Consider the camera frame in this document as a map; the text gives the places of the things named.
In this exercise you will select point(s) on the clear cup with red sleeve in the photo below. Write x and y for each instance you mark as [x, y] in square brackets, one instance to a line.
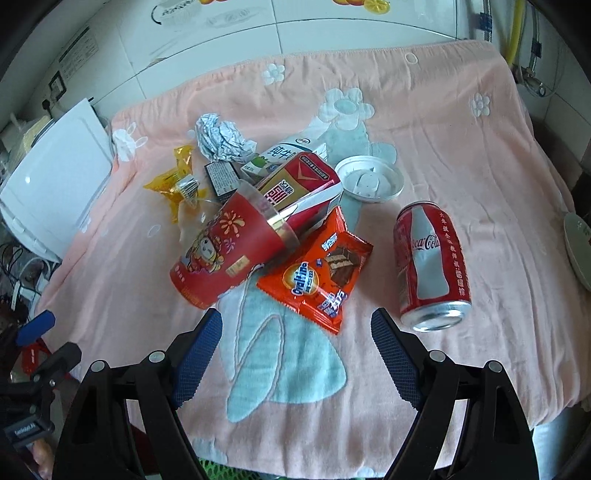
[221, 249]

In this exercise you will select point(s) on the black wall socket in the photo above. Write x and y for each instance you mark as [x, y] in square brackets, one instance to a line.
[57, 86]

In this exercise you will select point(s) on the crumpled silver foil ball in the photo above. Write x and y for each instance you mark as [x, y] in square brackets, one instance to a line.
[221, 136]

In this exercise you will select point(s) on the person's left hand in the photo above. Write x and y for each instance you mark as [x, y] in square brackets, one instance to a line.
[42, 461]

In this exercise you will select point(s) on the wall label sticker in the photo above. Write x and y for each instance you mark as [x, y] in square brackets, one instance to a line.
[76, 50]

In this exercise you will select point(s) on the white plastic cup lid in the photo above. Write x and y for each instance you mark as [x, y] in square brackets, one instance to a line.
[369, 180]

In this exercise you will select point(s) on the small black box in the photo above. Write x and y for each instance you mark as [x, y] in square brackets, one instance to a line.
[221, 177]

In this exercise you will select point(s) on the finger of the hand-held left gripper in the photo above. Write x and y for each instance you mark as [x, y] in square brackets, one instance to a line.
[62, 360]
[34, 324]

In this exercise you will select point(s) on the red soda can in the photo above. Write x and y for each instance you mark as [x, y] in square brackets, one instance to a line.
[429, 263]

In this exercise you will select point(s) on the white countertop oven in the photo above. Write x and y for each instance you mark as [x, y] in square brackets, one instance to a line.
[55, 175]

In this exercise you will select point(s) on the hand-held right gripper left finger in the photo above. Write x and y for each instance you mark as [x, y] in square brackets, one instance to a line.
[203, 355]

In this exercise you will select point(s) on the white green milk carton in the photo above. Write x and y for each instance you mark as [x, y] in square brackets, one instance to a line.
[277, 152]

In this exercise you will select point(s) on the fruit wall sticker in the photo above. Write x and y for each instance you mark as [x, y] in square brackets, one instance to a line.
[362, 4]

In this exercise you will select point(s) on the orange snack packet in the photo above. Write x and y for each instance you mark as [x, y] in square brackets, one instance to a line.
[314, 281]

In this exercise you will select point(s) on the white plate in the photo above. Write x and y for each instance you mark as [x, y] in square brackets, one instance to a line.
[579, 249]

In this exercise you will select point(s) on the pink flower print blanket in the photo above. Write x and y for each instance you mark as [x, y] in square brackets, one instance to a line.
[415, 138]

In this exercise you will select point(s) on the metal water valve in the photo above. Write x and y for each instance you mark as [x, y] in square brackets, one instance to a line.
[533, 81]

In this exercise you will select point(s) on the yellow plastic wrapper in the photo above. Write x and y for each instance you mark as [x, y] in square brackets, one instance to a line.
[178, 177]

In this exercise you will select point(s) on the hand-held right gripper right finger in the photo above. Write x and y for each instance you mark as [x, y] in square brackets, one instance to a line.
[392, 355]

